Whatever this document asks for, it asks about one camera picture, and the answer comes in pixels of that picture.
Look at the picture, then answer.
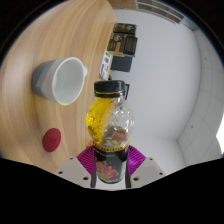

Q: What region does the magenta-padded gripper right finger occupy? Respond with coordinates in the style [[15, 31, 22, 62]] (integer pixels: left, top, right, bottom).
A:
[[127, 145, 167, 190]]

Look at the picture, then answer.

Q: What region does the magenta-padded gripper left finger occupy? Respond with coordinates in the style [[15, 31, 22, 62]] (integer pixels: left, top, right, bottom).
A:
[[54, 145, 97, 188]]

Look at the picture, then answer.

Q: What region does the clear bottle with black cap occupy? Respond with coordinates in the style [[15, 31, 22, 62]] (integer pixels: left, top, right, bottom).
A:
[[85, 79, 136, 189]]

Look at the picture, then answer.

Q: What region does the flat round red coaster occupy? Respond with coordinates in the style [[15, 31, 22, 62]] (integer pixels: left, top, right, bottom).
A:
[[41, 127, 62, 153]]

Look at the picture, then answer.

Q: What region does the grey and white cup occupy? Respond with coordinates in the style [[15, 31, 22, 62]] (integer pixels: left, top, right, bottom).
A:
[[31, 56, 89, 107]]

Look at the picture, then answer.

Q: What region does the green and white booklet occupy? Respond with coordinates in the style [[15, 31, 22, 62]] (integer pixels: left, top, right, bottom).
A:
[[99, 49, 112, 81]]

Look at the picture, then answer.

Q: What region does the large dark brown box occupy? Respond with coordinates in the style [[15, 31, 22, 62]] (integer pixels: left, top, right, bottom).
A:
[[111, 32, 139, 56]]

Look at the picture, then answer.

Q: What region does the brown cardboard box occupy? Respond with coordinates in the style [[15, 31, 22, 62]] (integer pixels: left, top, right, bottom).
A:
[[107, 39, 122, 54]]

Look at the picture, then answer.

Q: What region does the small dark brown box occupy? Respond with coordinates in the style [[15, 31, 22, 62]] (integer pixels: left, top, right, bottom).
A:
[[113, 22, 138, 34]]

